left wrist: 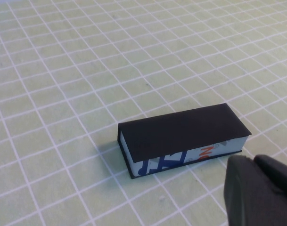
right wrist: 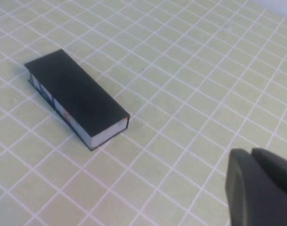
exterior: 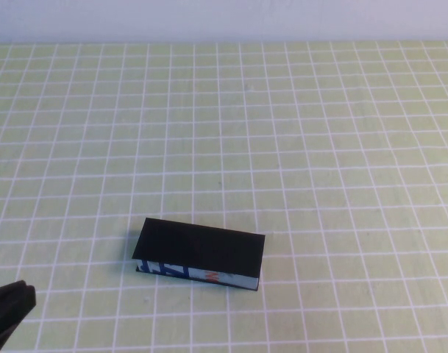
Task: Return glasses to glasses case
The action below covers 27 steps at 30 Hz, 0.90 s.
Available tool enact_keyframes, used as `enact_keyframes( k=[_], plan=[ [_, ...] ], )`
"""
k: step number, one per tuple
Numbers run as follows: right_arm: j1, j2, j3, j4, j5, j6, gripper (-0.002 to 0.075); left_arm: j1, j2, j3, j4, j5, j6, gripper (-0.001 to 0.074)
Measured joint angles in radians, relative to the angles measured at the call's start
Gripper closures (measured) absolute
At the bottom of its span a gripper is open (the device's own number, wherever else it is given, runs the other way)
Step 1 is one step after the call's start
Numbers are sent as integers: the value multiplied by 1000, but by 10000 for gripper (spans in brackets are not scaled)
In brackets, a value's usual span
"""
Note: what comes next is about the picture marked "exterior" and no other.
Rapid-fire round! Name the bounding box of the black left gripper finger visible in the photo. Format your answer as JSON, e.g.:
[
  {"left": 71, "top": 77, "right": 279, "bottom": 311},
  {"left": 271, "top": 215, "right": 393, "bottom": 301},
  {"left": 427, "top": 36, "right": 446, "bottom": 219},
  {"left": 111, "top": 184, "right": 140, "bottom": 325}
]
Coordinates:
[
  {"left": 0, "top": 283, "right": 38, "bottom": 353},
  {"left": 0, "top": 279, "right": 27, "bottom": 325}
]

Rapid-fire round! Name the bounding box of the black printed glasses case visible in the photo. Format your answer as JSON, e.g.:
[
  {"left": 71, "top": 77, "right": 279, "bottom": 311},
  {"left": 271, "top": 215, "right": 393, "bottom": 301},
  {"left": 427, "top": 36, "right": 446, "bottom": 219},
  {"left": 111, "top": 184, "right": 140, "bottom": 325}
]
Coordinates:
[{"left": 132, "top": 217, "right": 266, "bottom": 293}]

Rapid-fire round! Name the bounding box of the green white-grid tablecloth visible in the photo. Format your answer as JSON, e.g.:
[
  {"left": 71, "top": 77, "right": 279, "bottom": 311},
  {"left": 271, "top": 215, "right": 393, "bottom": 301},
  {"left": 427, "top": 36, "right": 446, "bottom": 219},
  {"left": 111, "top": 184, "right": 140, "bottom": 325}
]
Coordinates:
[{"left": 0, "top": 40, "right": 448, "bottom": 353}]

